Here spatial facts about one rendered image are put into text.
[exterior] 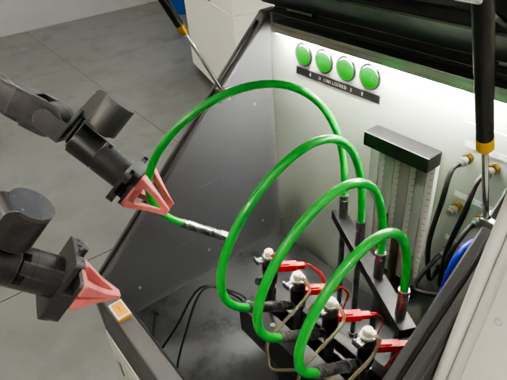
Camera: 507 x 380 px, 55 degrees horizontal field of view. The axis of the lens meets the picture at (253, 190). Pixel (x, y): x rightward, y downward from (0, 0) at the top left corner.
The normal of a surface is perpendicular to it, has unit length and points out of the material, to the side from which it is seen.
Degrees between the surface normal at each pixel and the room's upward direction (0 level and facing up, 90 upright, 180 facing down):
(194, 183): 90
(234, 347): 0
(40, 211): 45
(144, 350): 0
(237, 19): 90
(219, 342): 0
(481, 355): 76
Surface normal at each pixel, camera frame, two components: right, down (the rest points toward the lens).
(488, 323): -0.78, 0.19
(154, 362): -0.07, -0.82
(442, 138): -0.79, 0.40
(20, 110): 0.00, 0.25
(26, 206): 0.62, -0.73
